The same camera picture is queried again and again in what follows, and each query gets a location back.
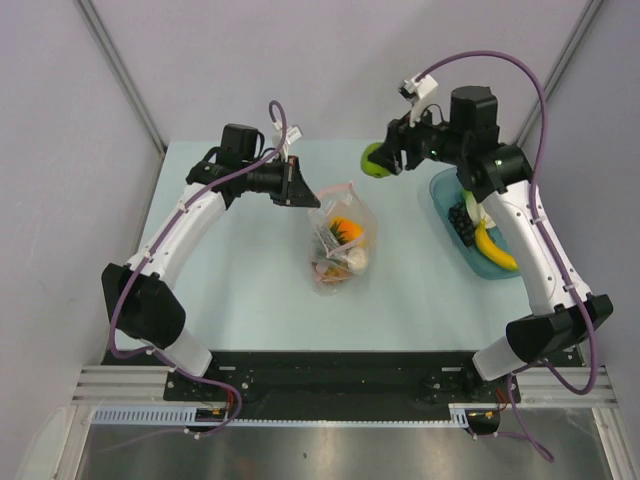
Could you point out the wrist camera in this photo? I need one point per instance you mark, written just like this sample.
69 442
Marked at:
282 139
418 90

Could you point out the aluminium frame rail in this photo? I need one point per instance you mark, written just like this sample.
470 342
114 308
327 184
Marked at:
121 385

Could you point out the white green cabbage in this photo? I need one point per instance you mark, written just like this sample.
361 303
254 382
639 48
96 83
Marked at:
476 211

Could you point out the right corner aluminium post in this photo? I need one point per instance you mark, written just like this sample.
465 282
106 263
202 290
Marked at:
568 54

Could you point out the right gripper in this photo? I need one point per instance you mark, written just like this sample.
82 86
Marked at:
401 136

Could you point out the green round fruit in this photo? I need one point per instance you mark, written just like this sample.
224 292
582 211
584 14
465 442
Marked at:
369 165

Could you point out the yellow toy mango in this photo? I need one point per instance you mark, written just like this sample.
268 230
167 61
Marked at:
345 230

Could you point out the orange toy pineapple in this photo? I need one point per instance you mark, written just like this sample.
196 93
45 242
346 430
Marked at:
324 245

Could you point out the dark blue grape bunch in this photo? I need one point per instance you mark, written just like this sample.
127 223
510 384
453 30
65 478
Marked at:
462 224

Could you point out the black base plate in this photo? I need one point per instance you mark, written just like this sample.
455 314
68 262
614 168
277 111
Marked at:
355 386

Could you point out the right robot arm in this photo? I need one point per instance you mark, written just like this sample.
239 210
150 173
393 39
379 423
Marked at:
564 311

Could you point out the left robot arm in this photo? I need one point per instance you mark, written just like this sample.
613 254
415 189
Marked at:
139 293

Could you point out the clear zip top bag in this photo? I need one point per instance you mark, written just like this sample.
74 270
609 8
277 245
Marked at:
342 200

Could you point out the corner aluminium post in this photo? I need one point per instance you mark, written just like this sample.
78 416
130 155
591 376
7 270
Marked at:
110 52
568 54

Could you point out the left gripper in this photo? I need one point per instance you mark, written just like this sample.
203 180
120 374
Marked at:
292 190

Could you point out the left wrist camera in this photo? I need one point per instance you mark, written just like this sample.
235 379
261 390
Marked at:
282 139

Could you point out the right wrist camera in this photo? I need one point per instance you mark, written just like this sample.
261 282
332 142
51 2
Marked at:
418 90

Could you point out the left corner aluminium post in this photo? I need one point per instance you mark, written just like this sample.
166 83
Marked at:
110 52

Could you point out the teal plastic food tray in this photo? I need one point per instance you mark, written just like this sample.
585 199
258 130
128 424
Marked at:
449 200

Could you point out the yellow toy banana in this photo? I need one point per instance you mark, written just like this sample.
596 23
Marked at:
490 250

